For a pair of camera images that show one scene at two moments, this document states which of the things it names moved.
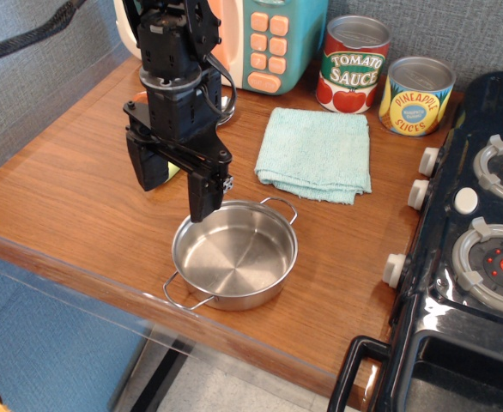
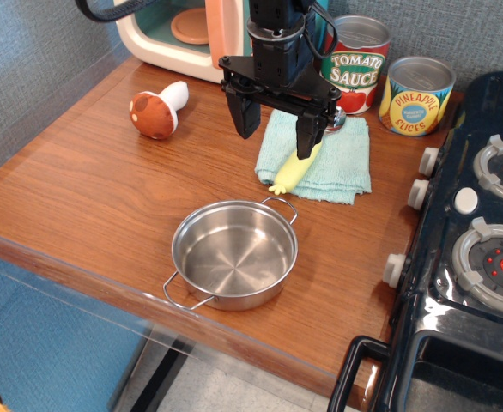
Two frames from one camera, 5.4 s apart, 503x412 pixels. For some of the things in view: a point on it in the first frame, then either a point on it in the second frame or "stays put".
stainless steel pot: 242,256 stays put
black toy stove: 457,337 stays put
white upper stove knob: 428,160 stays put
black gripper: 178,124 to 283,71
